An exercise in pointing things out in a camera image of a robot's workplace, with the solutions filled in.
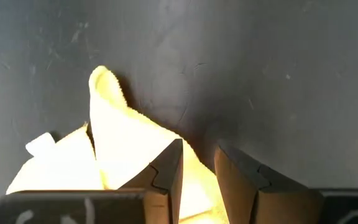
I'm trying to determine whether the green microfiber towel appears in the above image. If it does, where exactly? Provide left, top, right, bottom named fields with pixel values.
left=6, top=65, right=229, bottom=224

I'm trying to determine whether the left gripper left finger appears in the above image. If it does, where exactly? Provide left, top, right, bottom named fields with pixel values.
left=0, top=139, right=185, bottom=224

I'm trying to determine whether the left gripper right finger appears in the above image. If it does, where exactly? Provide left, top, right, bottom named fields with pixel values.
left=213, top=145, right=358, bottom=224

